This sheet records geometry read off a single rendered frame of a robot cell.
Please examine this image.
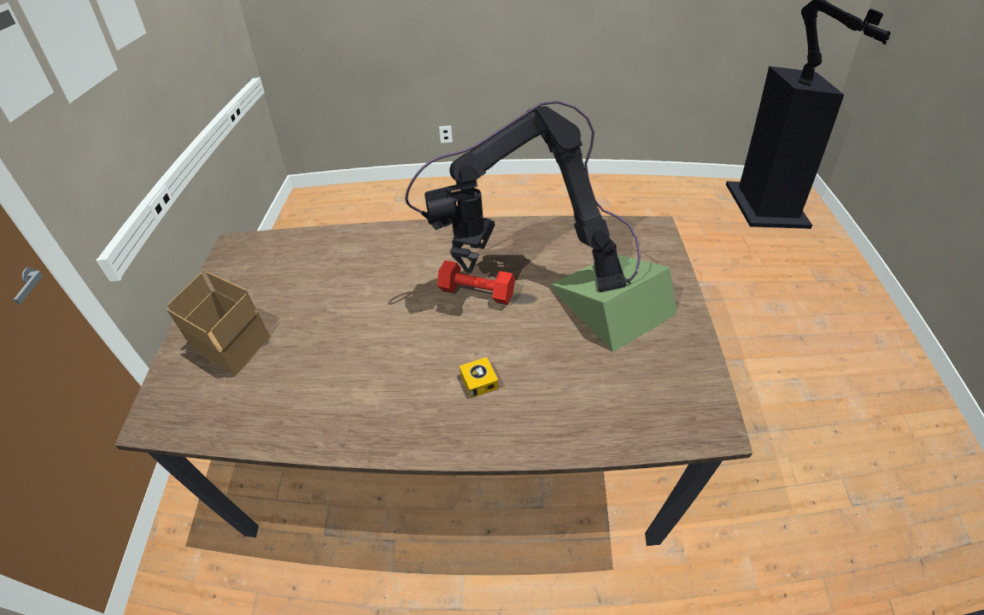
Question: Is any brown cardboard box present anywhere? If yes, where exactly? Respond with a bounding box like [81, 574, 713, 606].
[167, 272, 270, 376]

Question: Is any yellow tape measure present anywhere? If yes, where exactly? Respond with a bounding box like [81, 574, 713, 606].
[460, 357, 499, 398]

